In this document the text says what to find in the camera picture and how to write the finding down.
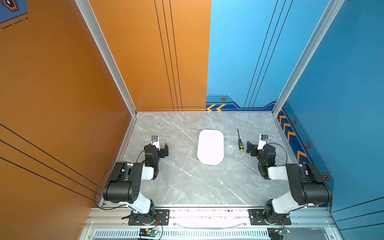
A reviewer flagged black yellow screwdriver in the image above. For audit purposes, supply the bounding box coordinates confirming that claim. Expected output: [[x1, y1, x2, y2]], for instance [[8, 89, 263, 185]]
[[237, 130, 244, 151]]

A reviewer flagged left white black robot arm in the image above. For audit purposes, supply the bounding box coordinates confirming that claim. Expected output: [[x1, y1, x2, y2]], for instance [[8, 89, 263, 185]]
[[103, 144, 169, 225]]

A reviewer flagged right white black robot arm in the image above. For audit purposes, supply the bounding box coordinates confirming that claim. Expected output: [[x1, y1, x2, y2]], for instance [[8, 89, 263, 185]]
[[247, 142, 333, 225]]

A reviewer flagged white plastic bin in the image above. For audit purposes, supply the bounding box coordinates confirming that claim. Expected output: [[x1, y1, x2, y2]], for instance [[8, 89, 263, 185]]
[[197, 130, 224, 166]]

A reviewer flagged right green circuit board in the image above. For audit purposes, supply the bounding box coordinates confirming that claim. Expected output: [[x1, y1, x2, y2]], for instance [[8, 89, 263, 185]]
[[267, 228, 291, 240]]

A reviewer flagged green circuit board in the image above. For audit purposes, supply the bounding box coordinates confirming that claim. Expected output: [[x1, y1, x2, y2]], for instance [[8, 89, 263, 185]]
[[139, 228, 159, 239], [267, 228, 291, 240]]

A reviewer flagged left green circuit board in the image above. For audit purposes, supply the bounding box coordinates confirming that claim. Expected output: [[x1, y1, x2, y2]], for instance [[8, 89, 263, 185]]
[[139, 228, 159, 239]]

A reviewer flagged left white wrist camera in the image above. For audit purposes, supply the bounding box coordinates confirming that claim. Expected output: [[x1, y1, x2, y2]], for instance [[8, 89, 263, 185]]
[[151, 135, 160, 150]]

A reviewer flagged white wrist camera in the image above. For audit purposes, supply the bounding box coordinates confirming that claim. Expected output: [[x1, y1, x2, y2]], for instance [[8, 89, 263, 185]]
[[258, 134, 269, 150], [151, 135, 160, 150]]

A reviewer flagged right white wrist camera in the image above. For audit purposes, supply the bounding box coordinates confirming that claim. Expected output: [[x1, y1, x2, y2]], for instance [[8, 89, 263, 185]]
[[258, 134, 269, 150]]

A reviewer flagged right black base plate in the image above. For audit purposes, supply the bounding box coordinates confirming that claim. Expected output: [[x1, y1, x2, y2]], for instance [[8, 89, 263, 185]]
[[248, 209, 292, 226]]

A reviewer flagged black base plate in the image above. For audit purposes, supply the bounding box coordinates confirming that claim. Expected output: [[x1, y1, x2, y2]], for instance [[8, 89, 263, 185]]
[[128, 209, 170, 226], [248, 209, 292, 226]]

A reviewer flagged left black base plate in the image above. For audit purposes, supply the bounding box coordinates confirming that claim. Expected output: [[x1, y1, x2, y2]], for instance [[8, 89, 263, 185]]
[[128, 209, 170, 226]]

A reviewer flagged front aluminium rail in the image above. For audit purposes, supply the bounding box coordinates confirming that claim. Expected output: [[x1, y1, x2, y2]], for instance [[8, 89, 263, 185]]
[[80, 205, 343, 240]]

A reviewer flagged left aluminium frame post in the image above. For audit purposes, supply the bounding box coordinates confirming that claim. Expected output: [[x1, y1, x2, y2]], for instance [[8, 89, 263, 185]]
[[75, 0, 138, 117]]

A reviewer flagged aluminium frame post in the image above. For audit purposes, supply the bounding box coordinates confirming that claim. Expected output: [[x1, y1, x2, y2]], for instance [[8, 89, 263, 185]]
[[272, 0, 345, 117], [75, 0, 138, 117]]

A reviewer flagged right aluminium frame post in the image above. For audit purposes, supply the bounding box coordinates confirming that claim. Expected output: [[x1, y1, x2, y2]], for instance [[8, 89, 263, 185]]
[[272, 0, 345, 117]]

